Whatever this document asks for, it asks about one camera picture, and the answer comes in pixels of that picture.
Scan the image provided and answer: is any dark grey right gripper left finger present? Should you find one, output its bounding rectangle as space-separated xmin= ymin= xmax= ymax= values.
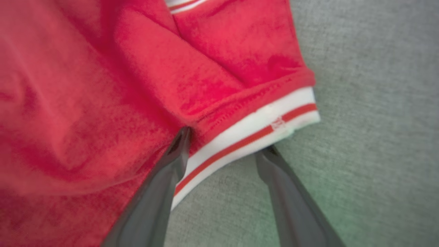
xmin=101 ymin=126 xmax=192 ymax=247

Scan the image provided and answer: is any red basketball jersey white trim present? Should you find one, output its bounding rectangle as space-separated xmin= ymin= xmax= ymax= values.
xmin=0 ymin=0 xmax=321 ymax=247

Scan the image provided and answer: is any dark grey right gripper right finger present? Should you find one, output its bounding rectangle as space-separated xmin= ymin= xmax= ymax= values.
xmin=255 ymin=145 xmax=345 ymax=247

